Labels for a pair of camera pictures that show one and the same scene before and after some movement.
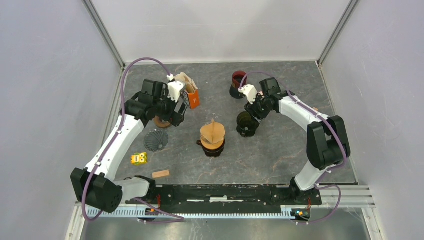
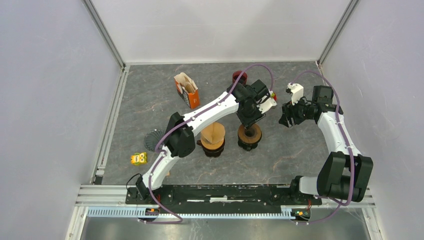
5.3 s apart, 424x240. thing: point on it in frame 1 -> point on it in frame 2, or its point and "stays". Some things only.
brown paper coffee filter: (213, 132) stays
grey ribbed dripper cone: (155, 140) stays
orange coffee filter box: (191, 88) stays
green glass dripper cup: (247, 125) -> (248, 147)
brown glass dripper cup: (210, 153) stays
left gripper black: (175, 118) -> (247, 122)
